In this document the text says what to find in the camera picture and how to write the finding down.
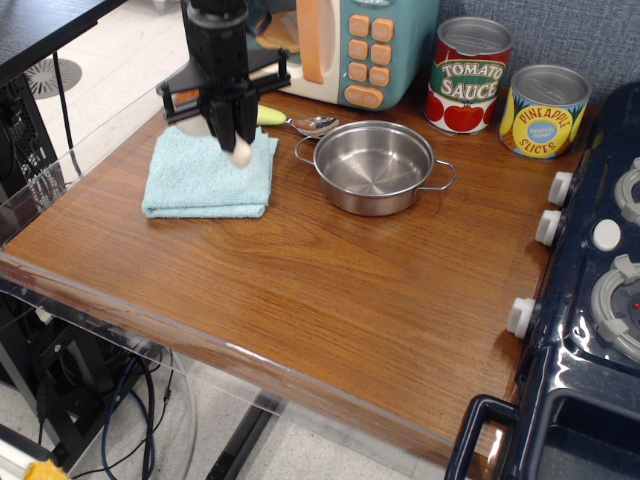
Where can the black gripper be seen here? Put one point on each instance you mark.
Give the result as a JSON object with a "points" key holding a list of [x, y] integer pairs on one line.
{"points": [[239, 77]]}

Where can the plush mushroom toy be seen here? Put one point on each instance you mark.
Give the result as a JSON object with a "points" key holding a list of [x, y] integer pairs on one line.
{"points": [[240, 152]]}

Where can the stainless steel pot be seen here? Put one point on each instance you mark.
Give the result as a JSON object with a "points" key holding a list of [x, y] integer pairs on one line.
{"points": [[376, 168]]}

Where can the light blue folded towel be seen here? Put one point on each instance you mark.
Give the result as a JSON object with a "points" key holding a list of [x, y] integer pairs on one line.
{"points": [[191, 177]]}

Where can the toy microwave oven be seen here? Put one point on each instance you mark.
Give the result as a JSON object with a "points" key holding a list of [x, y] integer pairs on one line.
{"points": [[360, 54]]}

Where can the black side desk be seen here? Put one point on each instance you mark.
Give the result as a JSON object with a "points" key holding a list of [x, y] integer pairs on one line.
{"points": [[33, 30]]}

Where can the clear acrylic barrier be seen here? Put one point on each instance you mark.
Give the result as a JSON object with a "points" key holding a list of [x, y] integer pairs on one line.
{"points": [[30, 185]]}

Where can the tomato sauce can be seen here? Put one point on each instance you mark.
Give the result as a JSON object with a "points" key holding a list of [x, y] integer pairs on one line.
{"points": [[469, 64]]}

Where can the pineapple slices can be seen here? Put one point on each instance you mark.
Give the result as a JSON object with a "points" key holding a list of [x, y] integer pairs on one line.
{"points": [[544, 109]]}

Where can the yellow object at corner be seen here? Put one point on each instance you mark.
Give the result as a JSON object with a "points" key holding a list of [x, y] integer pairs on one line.
{"points": [[44, 470]]}

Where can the dark blue toy stove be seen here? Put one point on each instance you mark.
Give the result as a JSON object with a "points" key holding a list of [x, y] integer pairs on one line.
{"points": [[576, 412]]}

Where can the spoon with green handle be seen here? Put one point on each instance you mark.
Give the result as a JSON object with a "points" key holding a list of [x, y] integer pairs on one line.
{"points": [[314, 127]]}

